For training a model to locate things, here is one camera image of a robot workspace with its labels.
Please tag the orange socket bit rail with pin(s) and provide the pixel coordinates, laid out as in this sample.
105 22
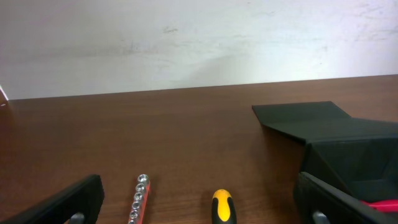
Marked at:
140 199

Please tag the dark green open box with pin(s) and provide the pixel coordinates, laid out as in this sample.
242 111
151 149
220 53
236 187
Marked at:
355 155

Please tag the yellow black screwdriver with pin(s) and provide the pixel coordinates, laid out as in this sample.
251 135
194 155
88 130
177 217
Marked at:
222 208

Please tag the small orange-handled cutting pliers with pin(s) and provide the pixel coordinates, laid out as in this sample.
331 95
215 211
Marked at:
385 206

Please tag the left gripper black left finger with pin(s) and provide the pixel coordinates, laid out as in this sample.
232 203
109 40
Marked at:
79 203

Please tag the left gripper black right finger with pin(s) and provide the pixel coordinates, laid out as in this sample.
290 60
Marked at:
320 202

